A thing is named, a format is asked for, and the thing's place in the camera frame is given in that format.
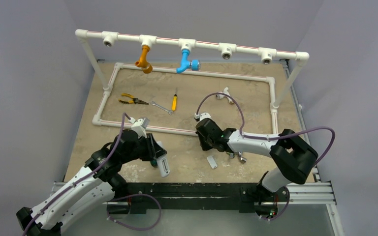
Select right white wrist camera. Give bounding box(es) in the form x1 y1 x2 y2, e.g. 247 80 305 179
194 113 211 122

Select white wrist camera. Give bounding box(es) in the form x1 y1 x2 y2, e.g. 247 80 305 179
130 117 150 138
194 113 211 122

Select white plastic faucet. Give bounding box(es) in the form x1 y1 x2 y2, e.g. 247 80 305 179
215 87 234 105

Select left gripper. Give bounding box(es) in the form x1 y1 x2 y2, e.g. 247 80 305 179
121 132 166 163

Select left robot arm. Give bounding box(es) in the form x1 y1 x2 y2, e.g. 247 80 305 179
16 129 169 236

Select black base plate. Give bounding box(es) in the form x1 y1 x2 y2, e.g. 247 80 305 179
106 182 290 218

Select silver wrench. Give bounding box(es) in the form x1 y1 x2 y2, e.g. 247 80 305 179
151 101 174 115

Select white battery cover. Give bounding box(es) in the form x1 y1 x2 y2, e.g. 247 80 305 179
206 155 218 169

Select green stubby screwdriver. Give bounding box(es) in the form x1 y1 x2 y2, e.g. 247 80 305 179
150 160 158 168

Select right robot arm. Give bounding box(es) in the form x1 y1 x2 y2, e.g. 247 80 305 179
195 118 318 200

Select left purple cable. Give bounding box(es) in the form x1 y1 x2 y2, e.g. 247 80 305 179
22 113 132 236

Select yellow screwdriver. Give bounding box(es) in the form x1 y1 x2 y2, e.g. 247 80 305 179
171 88 178 112

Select white PVC pipe frame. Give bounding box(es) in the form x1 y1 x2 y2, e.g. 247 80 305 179
75 29 310 134

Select aluminium rail frame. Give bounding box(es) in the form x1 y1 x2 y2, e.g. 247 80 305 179
40 59 345 236

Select blue plastic faucet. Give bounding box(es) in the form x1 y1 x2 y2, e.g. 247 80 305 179
176 49 201 73

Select yellow handled pliers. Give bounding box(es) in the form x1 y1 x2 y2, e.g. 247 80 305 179
119 93 149 105

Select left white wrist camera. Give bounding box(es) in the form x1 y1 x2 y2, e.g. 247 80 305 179
130 117 150 138

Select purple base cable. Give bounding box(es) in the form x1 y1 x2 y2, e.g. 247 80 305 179
106 193 162 231

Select orange plastic faucet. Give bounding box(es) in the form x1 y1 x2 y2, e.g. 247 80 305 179
134 45 153 74

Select white remote control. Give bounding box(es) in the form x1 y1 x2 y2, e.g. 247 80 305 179
157 155 170 177

